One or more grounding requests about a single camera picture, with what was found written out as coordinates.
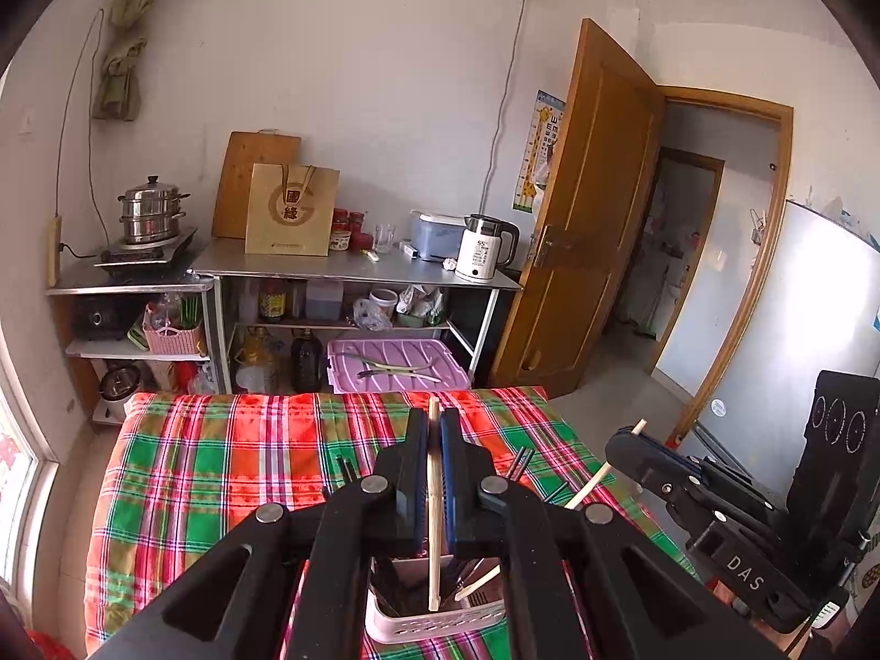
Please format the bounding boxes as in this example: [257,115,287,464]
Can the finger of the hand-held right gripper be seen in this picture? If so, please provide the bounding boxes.
[625,426,761,492]
[604,430,781,546]

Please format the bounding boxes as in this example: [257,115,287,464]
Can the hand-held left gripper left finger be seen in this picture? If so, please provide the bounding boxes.
[89,409,431,660]

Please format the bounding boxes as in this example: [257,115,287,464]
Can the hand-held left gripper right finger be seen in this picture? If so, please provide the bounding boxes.
[441,408,785,660]

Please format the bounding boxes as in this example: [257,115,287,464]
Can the wooden chopstick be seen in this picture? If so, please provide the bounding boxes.
[427,397,443,613]
[564,418,648,511]
[453,566,503,601]

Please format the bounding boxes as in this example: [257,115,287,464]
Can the white cutlery basket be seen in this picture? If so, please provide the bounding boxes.
[363,550,511,645]

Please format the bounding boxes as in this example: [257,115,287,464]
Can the purple plastic lid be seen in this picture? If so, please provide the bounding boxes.
[326,337,475,395]

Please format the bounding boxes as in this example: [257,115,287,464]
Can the metal utensil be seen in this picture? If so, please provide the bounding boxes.
[356,357,443,384]

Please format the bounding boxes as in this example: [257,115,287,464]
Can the grey refrigerator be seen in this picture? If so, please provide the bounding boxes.
[677,200,880,496]

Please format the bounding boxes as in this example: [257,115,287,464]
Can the dark liquid bottle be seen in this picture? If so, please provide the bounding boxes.
[289,328,325,394]

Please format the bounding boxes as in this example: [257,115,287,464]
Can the crumpled plastic bags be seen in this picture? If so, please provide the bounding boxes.
[397,284,447,328]

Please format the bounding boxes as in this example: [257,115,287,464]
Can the plaid blanket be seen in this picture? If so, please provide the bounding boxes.
[82,385,697,660]

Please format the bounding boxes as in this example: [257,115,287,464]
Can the yellow oil bottle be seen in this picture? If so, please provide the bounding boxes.
[239,326,281,394]

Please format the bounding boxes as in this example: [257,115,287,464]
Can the white electric kettle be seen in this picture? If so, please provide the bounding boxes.
[454,213,521,283]

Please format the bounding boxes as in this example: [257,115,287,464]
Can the dark sauce bottle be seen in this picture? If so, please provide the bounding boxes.
[257,279,287,325]

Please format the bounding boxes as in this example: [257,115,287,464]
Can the steel shelf table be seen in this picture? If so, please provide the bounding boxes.
[188,237,525,394]

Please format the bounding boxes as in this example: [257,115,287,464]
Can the translucent blue storage container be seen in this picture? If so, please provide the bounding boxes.
[410,209,470,263]

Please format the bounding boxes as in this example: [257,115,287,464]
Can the wooden door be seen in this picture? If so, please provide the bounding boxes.
[491,18,667,397]

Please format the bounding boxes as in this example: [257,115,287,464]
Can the pink woven basket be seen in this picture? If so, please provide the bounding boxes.
[141,308,208,359]

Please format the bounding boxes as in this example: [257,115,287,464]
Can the brown paper bag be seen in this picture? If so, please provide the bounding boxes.
[245,163,341,257]

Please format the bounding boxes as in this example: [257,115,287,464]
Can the small metal shelf rack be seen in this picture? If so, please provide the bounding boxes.
[44,275,224,422]

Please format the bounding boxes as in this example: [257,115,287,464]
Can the wooden cutting board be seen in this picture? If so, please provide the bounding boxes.
[211,130,304,240]

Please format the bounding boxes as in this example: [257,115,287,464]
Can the black induction cooker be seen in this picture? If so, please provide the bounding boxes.
[95,227,201,271]

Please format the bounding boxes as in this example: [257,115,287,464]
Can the black kitchen appliance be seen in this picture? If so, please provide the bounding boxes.
[71,295,143,342]

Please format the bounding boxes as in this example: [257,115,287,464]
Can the steel steamer pot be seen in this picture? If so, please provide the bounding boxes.
[117,175,191,246]

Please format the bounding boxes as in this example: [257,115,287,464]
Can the window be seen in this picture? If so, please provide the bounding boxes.
[0,357,59,634]

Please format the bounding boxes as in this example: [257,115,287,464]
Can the wooden door frame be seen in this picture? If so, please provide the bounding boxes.
[652,85,796,442]

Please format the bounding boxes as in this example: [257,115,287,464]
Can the giraffe wall poster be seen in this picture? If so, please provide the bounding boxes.
[511,89,567,215]

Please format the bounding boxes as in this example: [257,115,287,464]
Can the wall power strip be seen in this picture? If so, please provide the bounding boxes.
[46,216,63,290]

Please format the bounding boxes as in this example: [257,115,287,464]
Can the black wall cable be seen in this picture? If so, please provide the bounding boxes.
[53,9,107,259]

